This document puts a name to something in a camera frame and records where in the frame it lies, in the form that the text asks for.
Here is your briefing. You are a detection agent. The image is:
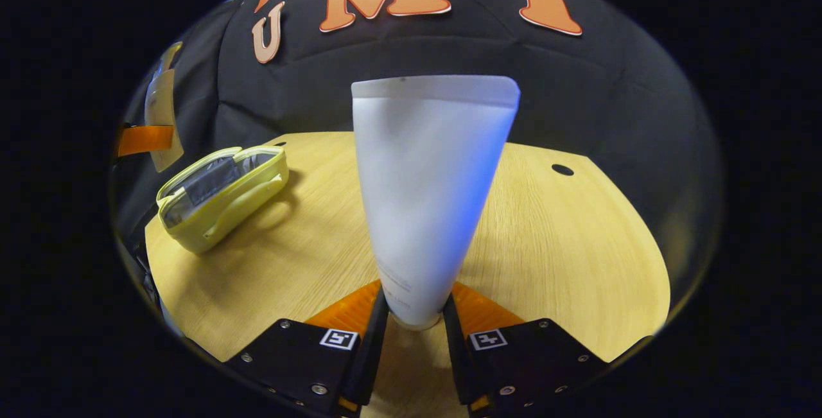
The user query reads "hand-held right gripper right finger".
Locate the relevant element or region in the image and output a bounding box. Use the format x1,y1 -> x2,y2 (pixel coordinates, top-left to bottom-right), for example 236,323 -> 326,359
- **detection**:
442,281 -> 654,418

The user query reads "white squeeze tube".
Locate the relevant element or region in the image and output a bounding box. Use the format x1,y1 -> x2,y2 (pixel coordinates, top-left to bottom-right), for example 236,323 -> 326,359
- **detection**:
351,74 -> 521,332

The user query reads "pale yellow suitcase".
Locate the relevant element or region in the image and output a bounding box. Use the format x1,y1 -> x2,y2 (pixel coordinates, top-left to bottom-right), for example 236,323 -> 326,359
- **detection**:
156,144 -> 291,256

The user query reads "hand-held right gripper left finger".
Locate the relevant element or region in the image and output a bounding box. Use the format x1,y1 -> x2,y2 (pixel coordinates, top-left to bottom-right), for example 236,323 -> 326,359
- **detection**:
222,279 -> 391,418

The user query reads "white pump bottle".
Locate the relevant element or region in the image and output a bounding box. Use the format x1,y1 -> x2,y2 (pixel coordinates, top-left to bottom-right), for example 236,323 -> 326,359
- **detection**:
143,41 -> 186,173

